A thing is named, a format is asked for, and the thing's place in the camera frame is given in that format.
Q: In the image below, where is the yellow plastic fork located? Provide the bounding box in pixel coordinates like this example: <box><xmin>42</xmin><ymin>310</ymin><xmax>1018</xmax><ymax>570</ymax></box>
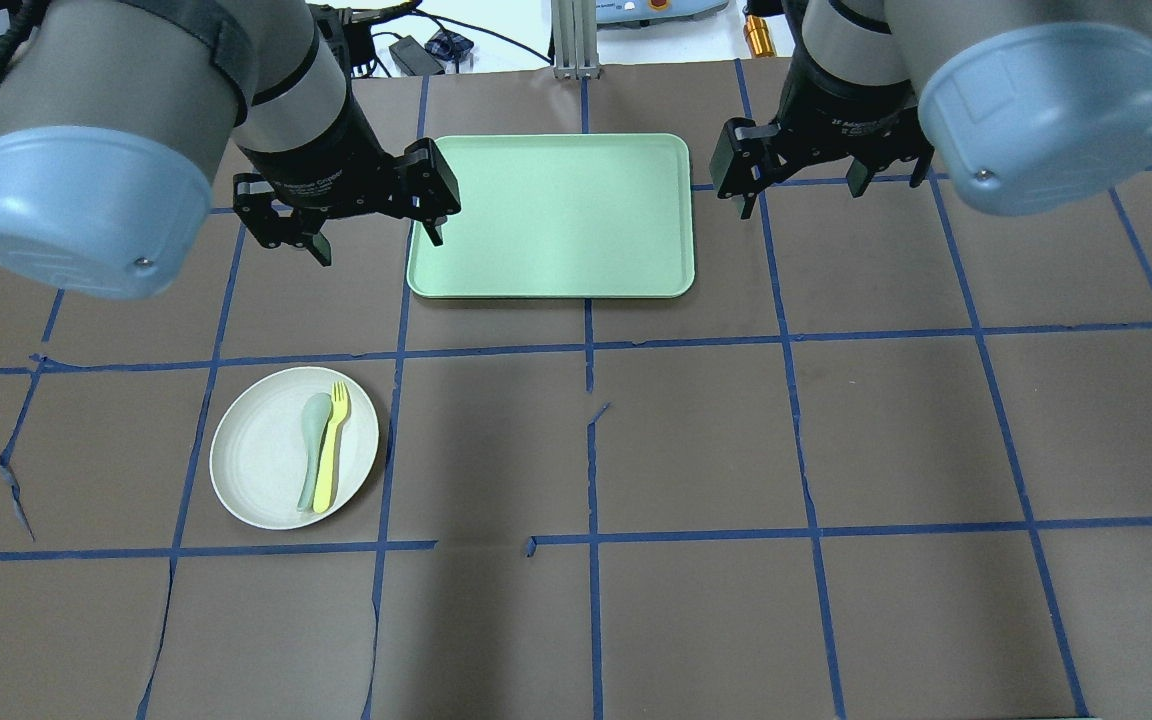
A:
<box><xmin>311</xmin><ymin>381</ymin><xmax>353</xmax><ymax>514</ymax></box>

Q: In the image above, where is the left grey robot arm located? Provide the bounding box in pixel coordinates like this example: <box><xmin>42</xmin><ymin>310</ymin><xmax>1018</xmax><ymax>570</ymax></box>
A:
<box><xmin>0</xmin><ymin>1</ymin><xmax>462</xmax><ymax>300</ymax></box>

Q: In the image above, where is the light green tray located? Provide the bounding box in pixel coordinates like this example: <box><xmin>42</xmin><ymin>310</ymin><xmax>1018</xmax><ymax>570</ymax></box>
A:
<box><xmin>406</xmin><ymin>132</ymin><xmax>696</xmax><ymax>300</ymax></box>

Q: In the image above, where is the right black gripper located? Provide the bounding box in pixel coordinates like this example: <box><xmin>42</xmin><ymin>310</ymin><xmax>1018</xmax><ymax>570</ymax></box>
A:
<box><xmin>710</xmin><ymin>70</ymin><xmax>934</xmax><ymax>220</ymax></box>

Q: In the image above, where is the aluminium frame post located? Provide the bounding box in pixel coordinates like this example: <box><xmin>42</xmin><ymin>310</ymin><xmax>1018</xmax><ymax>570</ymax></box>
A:
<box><xmin>550</xmin><ymin>0</ymin><xmax>602</xmax><ymax>79</ymax></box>

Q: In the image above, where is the black power adapter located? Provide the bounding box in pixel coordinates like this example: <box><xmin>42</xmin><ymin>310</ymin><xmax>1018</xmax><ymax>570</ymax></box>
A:
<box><xmin>388</xmin><ymin>35</ymin><xmax>445</xmax><ymax>77</ymax></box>

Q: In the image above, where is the pale green plastic spoon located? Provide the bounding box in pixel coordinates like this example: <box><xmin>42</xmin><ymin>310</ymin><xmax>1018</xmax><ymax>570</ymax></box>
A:
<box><xmin>297</xmin><ymin>393</ymin><xmax>332</xmax><ymax>511</ymax></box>

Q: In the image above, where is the blue teach pendant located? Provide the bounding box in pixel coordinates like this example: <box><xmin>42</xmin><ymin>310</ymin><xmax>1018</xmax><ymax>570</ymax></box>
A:
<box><xmin>594</xmin><ymin>0</ymin><xmax>730</xmax><ymax>29</ymax></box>

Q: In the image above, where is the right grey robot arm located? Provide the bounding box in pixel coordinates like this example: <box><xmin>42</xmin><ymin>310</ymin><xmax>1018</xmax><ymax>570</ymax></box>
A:
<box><xmin>708</xmin><ymin>1</ymin><xmax>1152</xmax><ymax>218</ymax></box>

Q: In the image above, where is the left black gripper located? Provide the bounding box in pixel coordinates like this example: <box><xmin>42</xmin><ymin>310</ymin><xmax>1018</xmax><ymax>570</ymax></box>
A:
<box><xmin>232</xmin><ymin>94</ymin><xmax>462</xmax><ymax>266</ymax></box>

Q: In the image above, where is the white round plate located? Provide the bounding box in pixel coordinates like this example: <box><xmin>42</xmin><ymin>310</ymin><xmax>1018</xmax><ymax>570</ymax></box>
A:
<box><xmin>207</xmin><ymin>366</ymin><xmax>380</xmax><ymax>530</ymax></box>

